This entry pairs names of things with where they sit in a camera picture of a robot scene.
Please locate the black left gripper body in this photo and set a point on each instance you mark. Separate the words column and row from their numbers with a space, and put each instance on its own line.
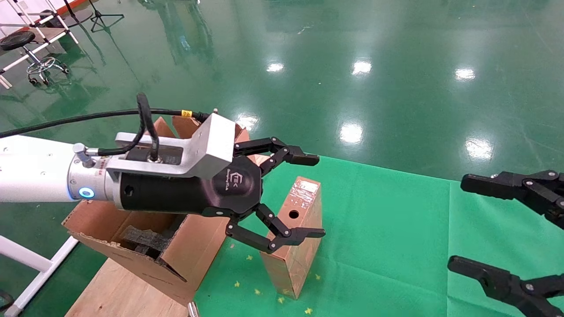
column 176, row 193

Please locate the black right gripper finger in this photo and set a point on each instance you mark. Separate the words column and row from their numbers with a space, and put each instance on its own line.
column 506, row 185
column 502, row 281

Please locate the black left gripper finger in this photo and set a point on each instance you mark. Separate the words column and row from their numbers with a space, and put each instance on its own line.
column 295, row 235
column 297, row 157

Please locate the small brown cardboard box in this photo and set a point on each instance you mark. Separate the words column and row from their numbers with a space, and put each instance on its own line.
column 293, row 264

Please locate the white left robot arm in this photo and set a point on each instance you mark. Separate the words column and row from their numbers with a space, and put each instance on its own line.
column 35, row 171

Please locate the large open cardboard carton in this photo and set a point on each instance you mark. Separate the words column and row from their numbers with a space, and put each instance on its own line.
column 194, row 251

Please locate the black foam block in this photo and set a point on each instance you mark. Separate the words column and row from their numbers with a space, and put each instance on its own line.
column 145, row 240

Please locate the green table cloth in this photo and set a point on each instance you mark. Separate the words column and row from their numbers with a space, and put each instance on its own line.
column 387, row 246

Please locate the silver metal clip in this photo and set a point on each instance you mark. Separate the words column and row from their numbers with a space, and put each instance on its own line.
column 192, row 309

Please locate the black tripod stand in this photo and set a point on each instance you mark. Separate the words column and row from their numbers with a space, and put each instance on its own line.
column 105, row 17

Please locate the black round swivel stool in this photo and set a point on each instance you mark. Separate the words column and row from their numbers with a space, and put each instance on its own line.
column 17, row 39

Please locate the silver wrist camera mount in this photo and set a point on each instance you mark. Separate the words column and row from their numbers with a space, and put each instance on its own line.
column 211, row 145

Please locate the white table frame pipe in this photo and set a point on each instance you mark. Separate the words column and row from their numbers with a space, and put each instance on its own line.
column 31, row 262

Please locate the white pipe rack frame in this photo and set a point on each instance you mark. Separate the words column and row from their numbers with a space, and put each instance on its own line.
column 44, row 42

